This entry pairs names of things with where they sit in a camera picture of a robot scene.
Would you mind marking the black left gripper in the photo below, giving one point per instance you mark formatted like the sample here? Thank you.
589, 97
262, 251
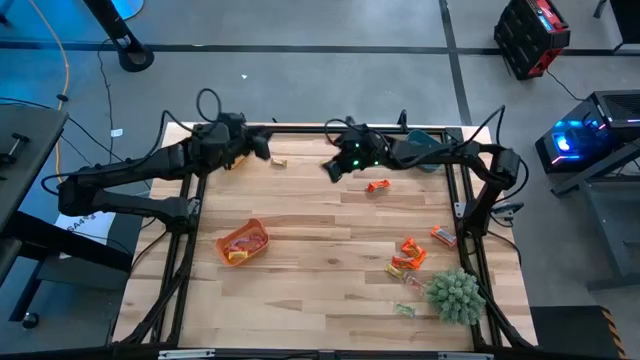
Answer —
232, 142

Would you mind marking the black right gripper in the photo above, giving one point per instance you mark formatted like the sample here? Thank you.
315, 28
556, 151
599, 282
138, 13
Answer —
365, 152

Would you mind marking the gold candy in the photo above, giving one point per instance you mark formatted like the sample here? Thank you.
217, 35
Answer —
278, 162

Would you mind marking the orange plastic bin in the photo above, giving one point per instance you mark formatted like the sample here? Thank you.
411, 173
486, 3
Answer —
247, 227

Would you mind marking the teal plastic bin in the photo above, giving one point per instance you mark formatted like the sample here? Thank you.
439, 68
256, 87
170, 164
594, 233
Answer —
420, 136

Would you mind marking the red candy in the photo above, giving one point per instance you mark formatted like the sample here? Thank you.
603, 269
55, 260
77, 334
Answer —
234, 245

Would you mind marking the yellow crinkled candy wrapper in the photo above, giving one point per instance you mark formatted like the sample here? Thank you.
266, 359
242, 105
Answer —
238, 255

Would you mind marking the clear pink candy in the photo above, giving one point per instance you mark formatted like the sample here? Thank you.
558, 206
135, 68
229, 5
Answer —
414, 283

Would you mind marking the green candy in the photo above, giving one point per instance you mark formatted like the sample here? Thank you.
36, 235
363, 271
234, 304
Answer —
405, 310

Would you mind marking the white floor tag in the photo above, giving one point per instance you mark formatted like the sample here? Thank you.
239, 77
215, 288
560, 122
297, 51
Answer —
116, 132

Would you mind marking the black pole stand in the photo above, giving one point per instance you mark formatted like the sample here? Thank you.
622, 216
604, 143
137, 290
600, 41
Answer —
131, 55

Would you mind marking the green artificial plant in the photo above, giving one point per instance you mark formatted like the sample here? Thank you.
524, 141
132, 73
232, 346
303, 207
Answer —
455, 297

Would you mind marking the white paper sheet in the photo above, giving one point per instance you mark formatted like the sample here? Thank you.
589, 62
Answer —
95, 225

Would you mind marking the blue lit round base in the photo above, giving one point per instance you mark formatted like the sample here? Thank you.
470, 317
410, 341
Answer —
127, 7

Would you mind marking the red black tool case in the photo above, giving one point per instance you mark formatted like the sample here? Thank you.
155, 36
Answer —
530, 35

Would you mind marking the black desk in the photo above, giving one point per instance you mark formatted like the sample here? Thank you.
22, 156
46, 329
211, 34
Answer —
25, 150

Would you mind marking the black computer tower with lights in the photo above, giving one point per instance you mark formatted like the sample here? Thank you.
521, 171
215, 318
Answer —
610, 115

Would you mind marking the dark grey side table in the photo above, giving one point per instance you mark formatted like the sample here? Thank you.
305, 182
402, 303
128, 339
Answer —
615, 235

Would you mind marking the black hazard-striped mat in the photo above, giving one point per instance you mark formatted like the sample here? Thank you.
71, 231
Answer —
570, 332

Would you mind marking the black caster wheel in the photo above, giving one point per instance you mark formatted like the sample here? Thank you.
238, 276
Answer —
30, 320

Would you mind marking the black furniture corner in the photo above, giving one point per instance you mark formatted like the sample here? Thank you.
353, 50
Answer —
631, 20

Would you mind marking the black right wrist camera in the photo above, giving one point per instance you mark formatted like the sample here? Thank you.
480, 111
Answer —
362, 145

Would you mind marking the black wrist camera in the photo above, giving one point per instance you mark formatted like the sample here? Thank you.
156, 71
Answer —
362, 145
231, 124

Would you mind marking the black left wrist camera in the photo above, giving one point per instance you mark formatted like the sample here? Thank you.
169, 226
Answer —
231, 124

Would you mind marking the black aluminium table frame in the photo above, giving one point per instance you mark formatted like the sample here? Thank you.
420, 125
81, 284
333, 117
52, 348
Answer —
310, 129

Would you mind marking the black frame clamp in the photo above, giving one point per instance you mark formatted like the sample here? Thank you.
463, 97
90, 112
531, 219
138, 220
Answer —
402, 119

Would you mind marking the metal bracket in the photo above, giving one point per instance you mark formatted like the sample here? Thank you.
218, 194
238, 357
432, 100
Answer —
186, 354
465, 356

